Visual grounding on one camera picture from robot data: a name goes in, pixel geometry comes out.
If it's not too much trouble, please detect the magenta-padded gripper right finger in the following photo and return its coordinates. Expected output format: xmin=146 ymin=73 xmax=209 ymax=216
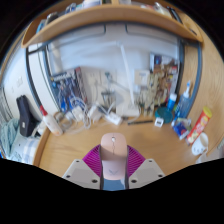
xmin=125 ymin=144 xmax=166 ymax=190

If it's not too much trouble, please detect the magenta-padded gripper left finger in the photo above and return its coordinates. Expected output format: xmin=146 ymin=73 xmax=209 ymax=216
xmin=61 ymin=143 xmax=104 ymax=190

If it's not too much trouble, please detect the pink computer mouse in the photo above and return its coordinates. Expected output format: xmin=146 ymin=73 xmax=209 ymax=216
xmin=99 ymin=132 xmax=129 ymax=182

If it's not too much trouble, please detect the black pen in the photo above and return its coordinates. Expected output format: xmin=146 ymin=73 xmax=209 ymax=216
xmin=127 ymin=119 xmax=154 ymax=126

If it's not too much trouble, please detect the small white clock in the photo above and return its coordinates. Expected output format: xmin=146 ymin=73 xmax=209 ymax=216
xmin=153 ymin=117 xmax=165 ymax=128

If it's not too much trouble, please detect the blue tissue packet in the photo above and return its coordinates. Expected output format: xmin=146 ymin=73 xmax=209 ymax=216
xmin=171 ymin=117 xmax=193 ymax=140

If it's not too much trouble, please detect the white red-capped lotion bottle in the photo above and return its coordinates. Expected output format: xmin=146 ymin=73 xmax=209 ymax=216
xmin=39 ymin=105 xmax=64 ymax=137

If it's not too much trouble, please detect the blue checked pillow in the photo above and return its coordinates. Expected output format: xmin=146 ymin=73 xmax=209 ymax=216
xmin=13 ymin=134 xmax=43 ymax=164

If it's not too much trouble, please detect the dark teal bowl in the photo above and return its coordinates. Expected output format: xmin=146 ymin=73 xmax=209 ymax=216
xmin=154 ymin=106 xmax=174 ymax=124

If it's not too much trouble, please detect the white printed mug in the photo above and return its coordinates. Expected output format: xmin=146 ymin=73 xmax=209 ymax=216
xmin=191 ymin=132 xmax=210 ymax=157

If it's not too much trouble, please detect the white power strip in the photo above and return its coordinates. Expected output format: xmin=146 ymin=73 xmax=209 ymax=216
xmin=103 ymin=111 xmax=124 ymax=126

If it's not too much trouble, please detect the white desk lamp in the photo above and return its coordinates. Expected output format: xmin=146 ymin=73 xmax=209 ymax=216
xmin=69 ymin=41 xmax=141 ymax=118

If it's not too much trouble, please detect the red snack canister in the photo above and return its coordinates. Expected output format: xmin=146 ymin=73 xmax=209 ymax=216
xmin=185 ymin=106 xmax=213 ymax=146

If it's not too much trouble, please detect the small blue white bottle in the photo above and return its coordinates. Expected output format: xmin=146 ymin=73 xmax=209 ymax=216
xmin=165 ymin=92 xmax=178 ymax=113

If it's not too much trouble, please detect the blue spray bottle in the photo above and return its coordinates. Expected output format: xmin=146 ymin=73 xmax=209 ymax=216
xmin=174 ymin=80 xmax=193 ymax=120

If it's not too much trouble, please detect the tan robot figure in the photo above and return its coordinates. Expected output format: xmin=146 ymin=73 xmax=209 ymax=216
xmin=138 ymin=71 xmax=169 ymax=116

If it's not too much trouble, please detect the black bag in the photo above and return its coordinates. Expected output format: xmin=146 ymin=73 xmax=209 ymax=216
xmin=15 ymin=94 xmax=38 ymax=138

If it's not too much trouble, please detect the teal knitted blanket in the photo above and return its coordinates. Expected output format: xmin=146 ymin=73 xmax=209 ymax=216
xmin=0 ymin=118 xmax=21 ymax=161

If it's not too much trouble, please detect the blue model kit box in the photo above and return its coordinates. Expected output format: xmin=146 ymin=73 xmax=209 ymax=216
xmin=49 ymin=66 xmax=88 ymax=113

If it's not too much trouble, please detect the colourful printed box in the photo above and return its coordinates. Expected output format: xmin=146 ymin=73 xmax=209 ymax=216
xmin=149 ymin=52 xmax=181 ymax=108

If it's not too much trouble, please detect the wooden shelf unit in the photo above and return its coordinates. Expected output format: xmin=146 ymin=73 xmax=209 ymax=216
xmin=20 ymin=0 xmax=204 ymax=49

